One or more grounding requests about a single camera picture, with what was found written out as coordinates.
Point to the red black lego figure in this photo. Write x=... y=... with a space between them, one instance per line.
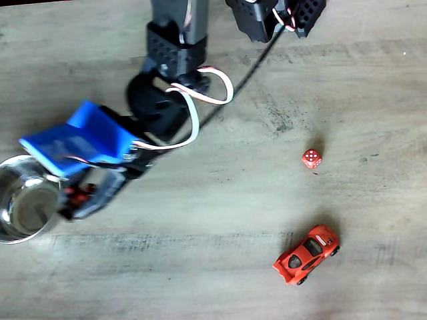
x=80 y=196

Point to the red toy car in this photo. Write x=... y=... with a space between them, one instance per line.
x=307 y=255

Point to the red die white pips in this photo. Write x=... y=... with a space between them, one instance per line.
x=311 y=159

